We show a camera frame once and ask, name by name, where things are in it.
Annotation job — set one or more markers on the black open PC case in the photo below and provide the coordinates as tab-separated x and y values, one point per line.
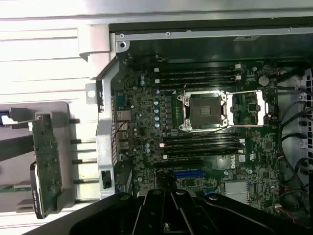
105	137

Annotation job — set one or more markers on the green motherboard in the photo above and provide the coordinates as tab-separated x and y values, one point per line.
259	151

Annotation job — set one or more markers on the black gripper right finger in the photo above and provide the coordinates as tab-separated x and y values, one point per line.
234	215

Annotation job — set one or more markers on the hard disk with blue carrier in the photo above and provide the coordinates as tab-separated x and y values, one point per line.
3	115

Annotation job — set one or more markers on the blue expansion slot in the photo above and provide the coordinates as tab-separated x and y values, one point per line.
188	174

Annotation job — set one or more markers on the CPU socket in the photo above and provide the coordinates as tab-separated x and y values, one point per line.
203	110

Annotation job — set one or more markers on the black RAM slot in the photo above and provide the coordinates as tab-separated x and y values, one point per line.
203	149
203	138
203	144
195	80
195	75
195	86
203	155
195	69

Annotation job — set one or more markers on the silver chipset heatsink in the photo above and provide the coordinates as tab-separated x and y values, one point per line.
236	192

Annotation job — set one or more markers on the grey parts rack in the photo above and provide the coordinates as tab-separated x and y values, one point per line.
64	137

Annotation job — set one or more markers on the silver coin battery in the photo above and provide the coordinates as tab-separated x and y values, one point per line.
264	80

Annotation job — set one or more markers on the green RAM stick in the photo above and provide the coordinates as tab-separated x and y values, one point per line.
9	189

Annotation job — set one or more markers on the silver socket cover frame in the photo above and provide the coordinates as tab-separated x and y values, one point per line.
265	107

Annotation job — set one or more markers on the silver perforated drive cage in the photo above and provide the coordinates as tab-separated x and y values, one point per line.
306	98

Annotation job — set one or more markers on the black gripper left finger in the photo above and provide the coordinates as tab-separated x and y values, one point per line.
105	215

